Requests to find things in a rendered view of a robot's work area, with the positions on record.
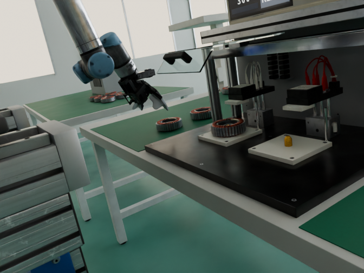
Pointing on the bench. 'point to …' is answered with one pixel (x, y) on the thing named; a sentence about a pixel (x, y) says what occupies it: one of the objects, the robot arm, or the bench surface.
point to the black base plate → (271, 164)
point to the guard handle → (177, 57)
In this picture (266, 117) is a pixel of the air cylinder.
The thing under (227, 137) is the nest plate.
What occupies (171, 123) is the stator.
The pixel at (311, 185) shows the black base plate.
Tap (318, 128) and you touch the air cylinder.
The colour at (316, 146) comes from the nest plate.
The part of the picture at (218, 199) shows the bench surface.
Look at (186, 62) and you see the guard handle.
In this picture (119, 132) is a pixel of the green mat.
